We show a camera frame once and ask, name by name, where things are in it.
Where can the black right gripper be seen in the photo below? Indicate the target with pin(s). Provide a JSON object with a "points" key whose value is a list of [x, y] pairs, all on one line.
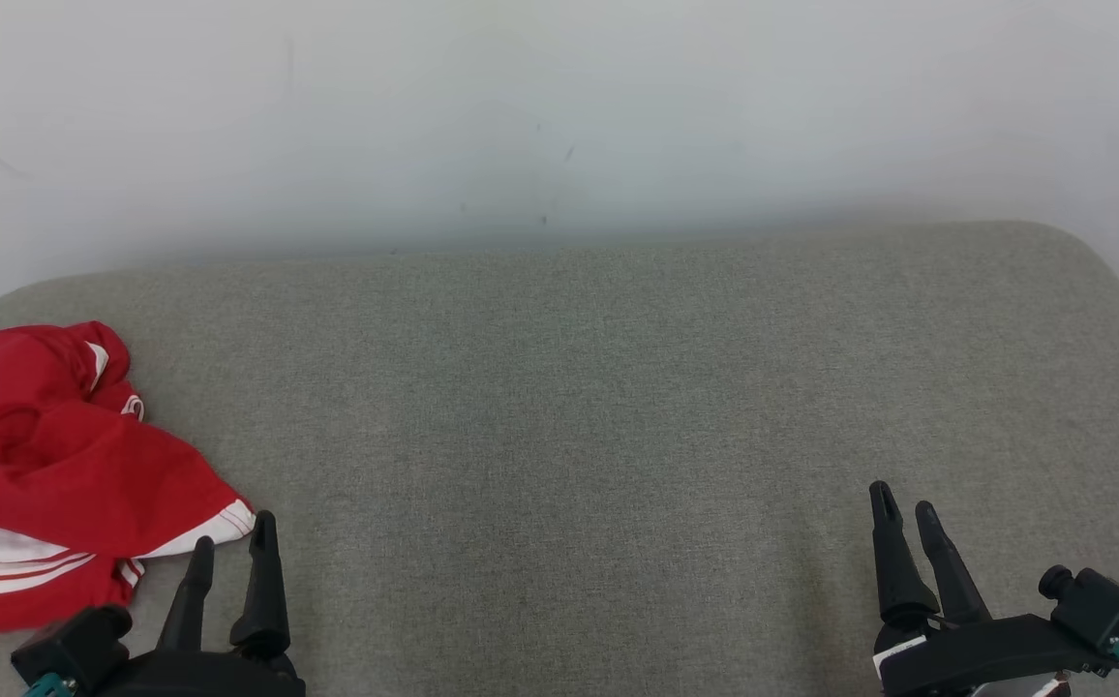
{"points": [[985, 653]]}

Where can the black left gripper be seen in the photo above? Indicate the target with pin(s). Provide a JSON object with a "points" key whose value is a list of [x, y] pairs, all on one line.
{"points": [[201, 676]]}

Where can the red white t-shirt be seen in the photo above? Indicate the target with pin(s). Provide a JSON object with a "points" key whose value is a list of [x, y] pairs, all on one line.
{"points": [[46, 455]]}

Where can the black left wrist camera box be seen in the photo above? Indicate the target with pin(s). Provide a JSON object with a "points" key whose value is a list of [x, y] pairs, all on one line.
{"points": [[75, 644]]}

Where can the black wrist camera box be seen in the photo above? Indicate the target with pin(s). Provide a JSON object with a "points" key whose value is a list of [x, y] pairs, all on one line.
{"points": [[1097, 605], [75, 644]]}

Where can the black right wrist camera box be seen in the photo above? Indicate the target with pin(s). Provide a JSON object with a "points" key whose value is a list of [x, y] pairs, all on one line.
{"points": [[1097, 605]]}

